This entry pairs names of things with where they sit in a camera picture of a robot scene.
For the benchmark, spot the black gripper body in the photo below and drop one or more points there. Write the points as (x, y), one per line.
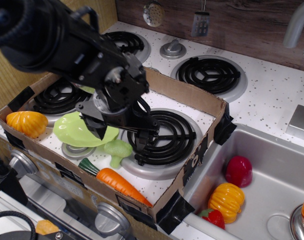
(118, 80)

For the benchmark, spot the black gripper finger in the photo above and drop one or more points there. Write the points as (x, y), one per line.
(95, 126)
(142, 138)

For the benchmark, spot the light green toy broccoli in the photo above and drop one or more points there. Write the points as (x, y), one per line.
(118, 149)

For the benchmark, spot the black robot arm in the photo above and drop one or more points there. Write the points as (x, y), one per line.
(39, 36)

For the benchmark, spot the light green plastic plate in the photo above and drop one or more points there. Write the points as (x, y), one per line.
(72, 130)

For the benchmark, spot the front right black burner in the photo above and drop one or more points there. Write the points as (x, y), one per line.
(176, 139)

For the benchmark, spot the silver stove knob under plate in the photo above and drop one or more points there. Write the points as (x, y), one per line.
(76, 153)

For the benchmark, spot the front left black burner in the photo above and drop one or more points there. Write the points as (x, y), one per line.
(59, 98)

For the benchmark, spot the orange toy carrot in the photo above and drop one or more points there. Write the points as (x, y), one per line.
(114, 180)

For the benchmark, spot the silver stove knob back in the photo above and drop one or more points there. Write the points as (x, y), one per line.
(173, 50)

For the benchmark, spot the orange toy pumpkin on stove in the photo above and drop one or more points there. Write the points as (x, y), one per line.
(30, 123)

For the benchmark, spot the hanging silver strainer ladle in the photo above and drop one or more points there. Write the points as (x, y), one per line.
(153, 13)

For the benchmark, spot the cardboard fence with black tape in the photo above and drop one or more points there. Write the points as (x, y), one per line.
(155, 221)

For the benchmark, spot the silver oven knob left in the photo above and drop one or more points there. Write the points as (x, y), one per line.
(22, 164)

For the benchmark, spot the silver oven knob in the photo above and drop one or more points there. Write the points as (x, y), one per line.
(22, 164)
(109, 221)

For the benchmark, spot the silver oven knob right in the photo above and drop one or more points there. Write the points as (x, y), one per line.
(109, 221)

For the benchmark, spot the back right black burner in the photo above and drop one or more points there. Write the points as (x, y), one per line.
(213, 75)

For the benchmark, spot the hanging silver slotted spatula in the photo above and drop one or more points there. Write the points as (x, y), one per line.
(201, 20)

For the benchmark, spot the dark red toy vegetable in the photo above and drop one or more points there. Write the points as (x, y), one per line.
(239, 171)

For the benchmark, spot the orange toy pumpkin in sink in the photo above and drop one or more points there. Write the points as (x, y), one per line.
(228, 199)

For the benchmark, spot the red toy strawberry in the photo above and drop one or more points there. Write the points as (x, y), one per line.
(213, 216)

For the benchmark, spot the orange toy piece bottom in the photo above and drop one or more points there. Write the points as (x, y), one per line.
(45, 227)

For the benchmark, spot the silver sink basin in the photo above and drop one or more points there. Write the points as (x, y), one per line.
(276, 190)

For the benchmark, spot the silver faucet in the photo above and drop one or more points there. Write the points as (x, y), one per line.
(294, 28)

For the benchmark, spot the silver sink drain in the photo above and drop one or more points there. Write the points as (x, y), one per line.
(297, 223)

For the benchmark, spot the silver faucet base plate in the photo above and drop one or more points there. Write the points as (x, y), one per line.
(296, 124)

